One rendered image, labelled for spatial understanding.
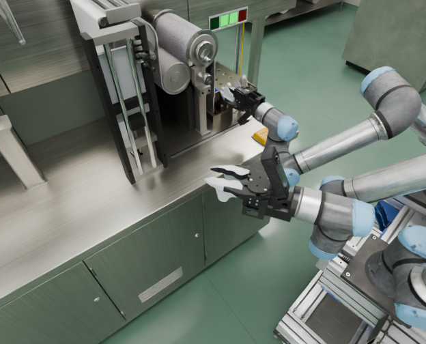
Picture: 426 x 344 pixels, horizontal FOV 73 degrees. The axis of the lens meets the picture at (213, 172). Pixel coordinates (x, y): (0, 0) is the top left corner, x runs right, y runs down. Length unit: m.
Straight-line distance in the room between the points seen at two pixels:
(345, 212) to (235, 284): 1.30
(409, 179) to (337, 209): 0.18
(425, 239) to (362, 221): 0.34
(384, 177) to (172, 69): 0.77
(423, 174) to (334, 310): 1.10
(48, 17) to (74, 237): 0.76
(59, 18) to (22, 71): 0.24
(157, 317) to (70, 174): 0.97
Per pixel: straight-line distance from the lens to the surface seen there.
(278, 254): 2.00
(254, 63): 2.18
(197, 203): 1.22
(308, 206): 0.64
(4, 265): 1.12
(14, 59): 1.30
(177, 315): 1.82
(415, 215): 1.49
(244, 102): 1.11
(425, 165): 0.74
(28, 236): 1.14
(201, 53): 1.15
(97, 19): 0.97
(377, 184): 0.77
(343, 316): 1.72
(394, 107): 1.01
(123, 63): 0.92
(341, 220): 0.66
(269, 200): 0.67
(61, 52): 1.32
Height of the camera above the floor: 1.74
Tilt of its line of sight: 47 degrees down
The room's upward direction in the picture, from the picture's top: straight up
